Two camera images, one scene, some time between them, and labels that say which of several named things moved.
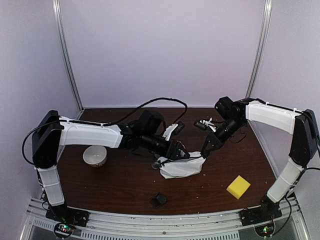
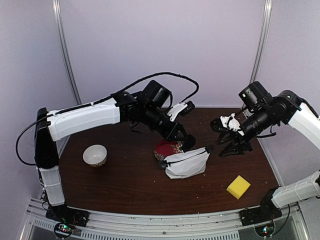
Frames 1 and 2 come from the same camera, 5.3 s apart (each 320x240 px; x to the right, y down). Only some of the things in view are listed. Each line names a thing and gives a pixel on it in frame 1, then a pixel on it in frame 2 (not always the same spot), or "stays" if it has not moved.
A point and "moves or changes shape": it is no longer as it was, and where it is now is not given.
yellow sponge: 238,187 stays
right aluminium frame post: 268,7 stays
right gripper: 215,140 → 239,146
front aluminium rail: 224,225 stays
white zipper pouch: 173,168 moves or changes shape
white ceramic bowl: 95,155 stays
